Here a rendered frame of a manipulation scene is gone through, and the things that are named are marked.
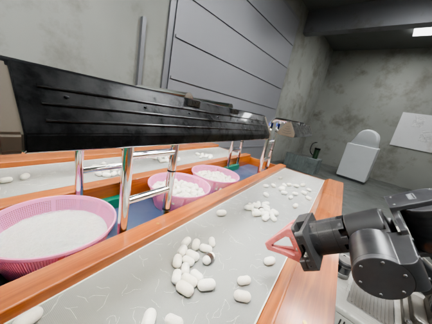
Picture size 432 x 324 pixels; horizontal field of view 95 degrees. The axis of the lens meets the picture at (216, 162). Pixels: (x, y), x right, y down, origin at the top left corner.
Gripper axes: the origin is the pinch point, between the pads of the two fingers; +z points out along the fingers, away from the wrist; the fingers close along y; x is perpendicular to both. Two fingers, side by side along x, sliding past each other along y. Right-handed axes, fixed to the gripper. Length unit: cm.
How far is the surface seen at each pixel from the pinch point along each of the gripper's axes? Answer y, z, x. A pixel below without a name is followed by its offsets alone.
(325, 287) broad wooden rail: -10.1, -3.3, 15.3
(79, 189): 12, 49, -31
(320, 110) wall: -733, 30, -126
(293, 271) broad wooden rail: -9.5, 2.2, 10.9
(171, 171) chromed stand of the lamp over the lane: -3.3, 23.1, -24.5
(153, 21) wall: -115, 90, -203
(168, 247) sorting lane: 4.8, 25.2, -5.4
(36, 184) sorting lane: 17, 66, -39
